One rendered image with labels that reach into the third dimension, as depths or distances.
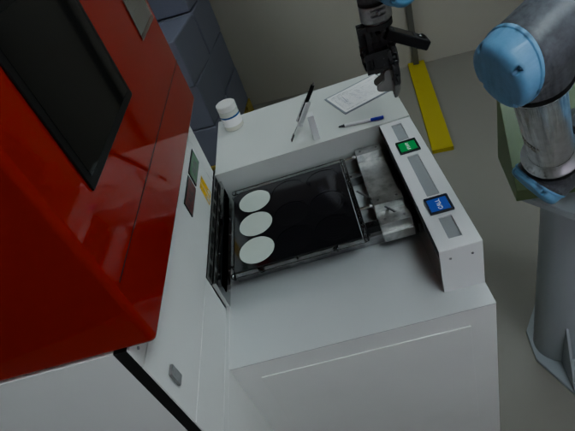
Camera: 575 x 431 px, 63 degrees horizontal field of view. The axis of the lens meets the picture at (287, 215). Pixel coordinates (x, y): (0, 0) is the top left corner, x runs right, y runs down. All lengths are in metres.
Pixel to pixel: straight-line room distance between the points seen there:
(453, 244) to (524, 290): 1.16
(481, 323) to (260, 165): 0.78
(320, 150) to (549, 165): 0.68
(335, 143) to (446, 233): 0.53
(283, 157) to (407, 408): 0.81
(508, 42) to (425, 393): 0.93
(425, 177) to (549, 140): 0.36
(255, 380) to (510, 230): 1.57
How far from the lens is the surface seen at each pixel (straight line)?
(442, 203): 1.16
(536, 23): 0.79
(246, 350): 1.19
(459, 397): 1.45
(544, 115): 0.92
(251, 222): 1.37
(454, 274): 1.13
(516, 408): 1.93
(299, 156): 1.48
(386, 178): 1.39
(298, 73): 3.93
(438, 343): 1.20
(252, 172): 1.51
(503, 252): 2.34
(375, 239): 1.28
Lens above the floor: 1.74
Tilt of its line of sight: 39 degrees down
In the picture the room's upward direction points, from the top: 22 degrees counter-clockwise
